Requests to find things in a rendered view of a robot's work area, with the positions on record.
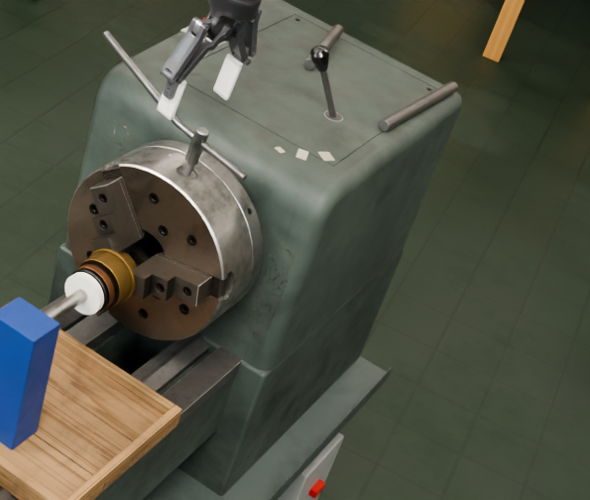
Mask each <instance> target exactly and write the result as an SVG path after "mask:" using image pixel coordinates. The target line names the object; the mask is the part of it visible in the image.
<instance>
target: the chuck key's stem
mask: <svg viewBox="0 0 590 500"><path fill-rule="evenodd" d="M208 135H209V131H208V130H207V129H206V128H205V127H197V128H196V129H195V132H194V135H193V137H192V140H191V143H190V145H189V148H188V151H187V153H186V156H185V158H184V159H185V161H186V163H185V166H184V168H183V171H182V173H183V174H184V175H185V176H186V177H189V176H192V173H191V172H192V170H193V167H194V165H197V164H198V161H199V159H200V156H201V154H202V151H203V149H202V148H201V147H200V145H201V144H202V143H204V142H206V141H207V138H208Z"/></svg>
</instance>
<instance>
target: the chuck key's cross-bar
mask: <svg viewBox="0 0 590 500"><path fill-rule="evenodd" d="M102 36H103V37H104V38H105V40H106V41H107V42H108V43H109V45H110V46H111V47H112V48H113V50H114V51H115V52H116V53H117V55H118V56H119V57H120V58H121V60H122V61H123V62H124V63H125V65H126V66H127V67H128V68H129V70H131V71H132V72H133V74H134V75H135V76H136V77H137V78H138V80H139V81H140V82H141V83H142V85H143V86H144V87H145V88H146V90H147V91H148V92H149V93H150V95H151V96H152V97H153V98H154V100H155V101H156V102H157V103H158V105H159V102H160V99H161V96H160V95H159V93H158V92H157V91H156V90H155V89H154V87H153V86H152V85H151V84H150V82H149V81H148V80H147V79H146V77H145V76H144V75H143V74H142V72H141V71H140V70H139V69H138V67H137V66H136V65H135V64H134V62H133V61H132V60H131V59H130V57H129V56H128V55H127V54H126V52H125V51H124V50H123V49H122V47H121V46H120V45H119V44H118V42H117V41H116V40H115V39H114V37H113V36H112V35H111V34H110V32H109V31H105V32H104V33H103V35H102ZM171 121H172V122H173V123H174V125H175V126H176V127H177V128H178V129H179V130H180V131H181V132H182V133H183V134H185V135H186V136H187V137H188V138H190V139H191V140H192V137H193V135H194V132H193V131H192V130H191V129H189V128H188V127H187V126H186V125H184V124H183V123H182V122H181V121H180V120H179V119H178V117H177V116H176V115H175V116H174V119H173V120H171ZM200 147H201V148H202V149H203V150H204V151H206V152H207V153H208V154H209V155H211V156H212V157H213V158H214V159H216V160H217V161H218V162H219V163H221V164H222V165H223V166H224V167H225V168H227V169H228V170H229V171H230V172H232V173H233V174H234V175H235V176H237V177H238V178H239V179H240V180H242V181H245V180H246V179H247V174H245V173H244V172H243V171H242V170H240V169H239V168H238V167H237V166H235V165H234V164H233V163H232V162H230V161H229V160H228V159H227V158H225V157H224V156H223V155H222V154H220V153H219V152H218V151H217V150H216V149H214V148H213V147H212V146H211V145H209V144H208V143H207V142H204V143H202V144H201V145H200Z"/></svg>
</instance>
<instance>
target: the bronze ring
mask: <svg viewBox="0 0 590 500"><path fill-rule="evenodd" d="M135 268H137V266H136V264H135V262H134V260H133V259H132V258H131V257H130V256H129V255H128V254H126V253H125V252H122V251H121V252H119V253H118V252H116V251H114V250H112V249H108V248H101V249H98V250H96V251H94V252H93V253H92V254H91V255H90V257H89V258H88V259H87V260H85V261H84V262H82V263H81V265H80V266H79V268H78V269H76V270H75V271H74V272H73V273H72V274H71V276H72V275H73V274H75V273H77V272H83V273H86V274H89V275H90V276H92V277H93V278H94V279H95V280H96V281H97V282H98V283H99V285H100V287H101V289H102V291H103V295H104V304H103V307H102V308H101V309H100V310H99V311H98V312H97V313H99V312H101V311H104V310H105V309H109V308H112V307H114V306H116V305H117V304H118V303H124V302H126V301H128V300H129V299H130V298H131V297H132V296H133V295H134V293H135V290H136V278H135V274H134V272H133V270H134V269H135Z"/></svg>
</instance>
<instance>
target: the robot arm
mask: <svg viewBox="0 0 590 500"><path fill-rule="evenodd" d="M261 2H262V0H208V3H209V6H210V11H209V13H208V15H207V16H206V17H205V19H204V20H200V19H199V18H198V17H196V16H195V17H194V18H193V19H192V20H191V22H190V25H189V27H188V29H187V31H186V33H185V34H184V36H183V37H182V39H181V40H180V42H179V43H178V45H177V47H176V48H175V49H174V51H173V52H172V54H171V55H170V57H169V58H168V60H167V61H166V63H165V64H164V66H163V67H162V69H161V71H160V74H162V75H163V76H164V77H165V78H166V79H167V83H166V85H165V88H164V91H163V94H162V96H161V99H160V102H159V105H158V107H157V110H158V111H160V112H161V113H162V114H163V115H164V116H166V117H167V118H168V119H169V120H173V119H174V116H175V114H176V111H177V107H178V104H179V102H180V99H181V96H182V94H183V91H184V88H185V86H186V81H185V79H186V77H187V76H188V75H189V74H190V73H191V72H192V70H193V69H194V68H195V67H196V66H197V65H198V63H199V62H200V61H201V60H202V59H203V58H204V56H205V55H206V54H207V53H208V52H209V51H213V50H214V49H215V48H216V47H217V46H218V45H219V44H221V43H222V42H228V43H229V47H230V50H231V54H232V55H233V56H232V55H230V54H228V55H227V56H226V58H225V61H224V63H223V66H222V68H221V71H220V73H219V75H218V78H217V80H216V83H215V85H214V88H213V90H214V91H215V92H216V93H217V94H218V95H220V96H221V97H222V98H223V99H225V100H228V99H229V97H230V94H231V92H232V90H233V87H234V85H235V82H236V80H237V77H238V75H239V72H240V70H241V68H242V65H243V64H245V65H249V64H250V63H251V60H250V59H249V58H248V57H251V58H252V57H253V56H254V55H255V54H256V51H257V37H258V22H259V19H260V17H261V14H262V11H261V10H259V7H260V4H261ZM205 36H207V38H208V39H210V40H211V41H212V42H209V41H208V40H206V39H205Z"/></svg>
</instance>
